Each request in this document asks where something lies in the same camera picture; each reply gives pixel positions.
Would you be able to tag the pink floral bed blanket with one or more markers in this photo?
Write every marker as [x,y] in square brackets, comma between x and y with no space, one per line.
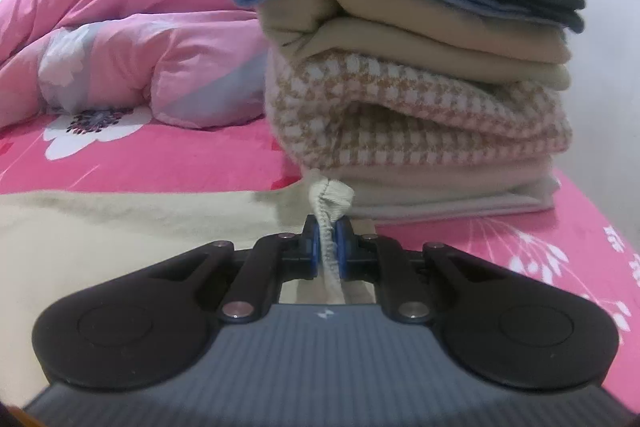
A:
[200,162]

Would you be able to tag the beige pants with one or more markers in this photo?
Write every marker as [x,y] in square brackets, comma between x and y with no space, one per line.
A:
[125,237]

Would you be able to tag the beige folded garment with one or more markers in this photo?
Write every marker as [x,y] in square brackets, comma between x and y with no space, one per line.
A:
[400,37]

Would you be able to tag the houndstooth folded garment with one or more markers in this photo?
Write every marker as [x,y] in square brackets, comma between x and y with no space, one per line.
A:
[400,132]

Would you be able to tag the pale pink folded garment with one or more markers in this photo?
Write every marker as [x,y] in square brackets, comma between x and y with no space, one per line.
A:
[450,192]

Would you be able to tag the pink floral quilt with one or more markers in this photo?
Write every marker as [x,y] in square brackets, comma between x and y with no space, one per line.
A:
[150,57]

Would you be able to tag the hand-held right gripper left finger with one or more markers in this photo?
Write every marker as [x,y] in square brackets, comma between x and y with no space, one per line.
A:
[311,257]

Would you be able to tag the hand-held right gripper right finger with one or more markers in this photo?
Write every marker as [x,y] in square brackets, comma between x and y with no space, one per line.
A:
[344,257]

